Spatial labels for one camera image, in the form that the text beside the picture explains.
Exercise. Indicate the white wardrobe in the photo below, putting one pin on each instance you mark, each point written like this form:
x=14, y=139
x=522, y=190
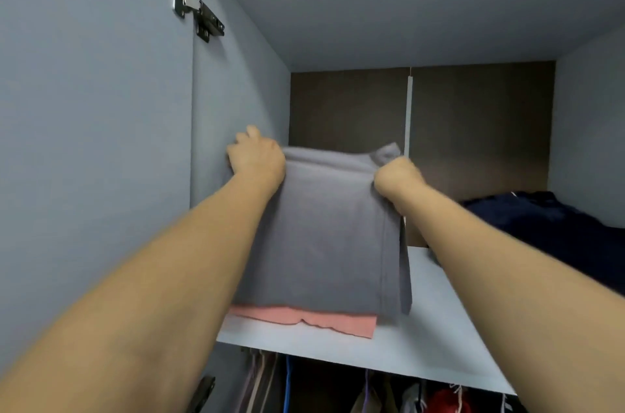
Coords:
x=234, y=85

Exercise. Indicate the white jacket with red stripes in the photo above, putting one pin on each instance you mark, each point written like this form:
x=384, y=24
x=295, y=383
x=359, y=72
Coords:
x=412, y=398

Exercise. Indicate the khaki and black jacket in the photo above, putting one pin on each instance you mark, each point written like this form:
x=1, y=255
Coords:
x=376, y=396

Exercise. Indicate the white wardrobe shelf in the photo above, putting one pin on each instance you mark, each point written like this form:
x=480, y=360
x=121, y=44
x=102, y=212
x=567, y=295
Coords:
x=430, y=320

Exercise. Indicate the metal door hinge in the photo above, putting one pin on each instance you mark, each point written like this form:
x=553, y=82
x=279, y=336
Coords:
x=195, y=9
x=202, y=395

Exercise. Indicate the red and white jacket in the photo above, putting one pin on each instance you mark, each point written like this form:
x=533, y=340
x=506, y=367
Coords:
x=449, y=400

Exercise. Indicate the navy velvet pyjama top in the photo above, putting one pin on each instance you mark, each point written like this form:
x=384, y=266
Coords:
x=557, y=232

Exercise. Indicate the pink pajama shirt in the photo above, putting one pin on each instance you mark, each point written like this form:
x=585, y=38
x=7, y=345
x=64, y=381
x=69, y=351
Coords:
x=312, y=318

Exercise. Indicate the person's right forearm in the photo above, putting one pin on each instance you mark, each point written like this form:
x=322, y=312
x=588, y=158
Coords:
x=527, y=310

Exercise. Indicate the person's right hand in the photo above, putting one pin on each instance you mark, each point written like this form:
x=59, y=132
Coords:
x=398, y=181

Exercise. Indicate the person's left forearm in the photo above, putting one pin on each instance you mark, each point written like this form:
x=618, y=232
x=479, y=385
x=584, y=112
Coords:
x=127, y=310

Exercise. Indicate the person's left hand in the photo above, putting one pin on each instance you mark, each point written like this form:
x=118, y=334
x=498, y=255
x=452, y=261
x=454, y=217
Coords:
x=256, y=162

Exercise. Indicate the white wardrobe door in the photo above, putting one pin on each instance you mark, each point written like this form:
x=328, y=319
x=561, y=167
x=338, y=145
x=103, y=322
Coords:
x=88, y=134

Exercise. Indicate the grey printed t-shirt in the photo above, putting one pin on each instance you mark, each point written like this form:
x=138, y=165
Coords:
x=322, y=232

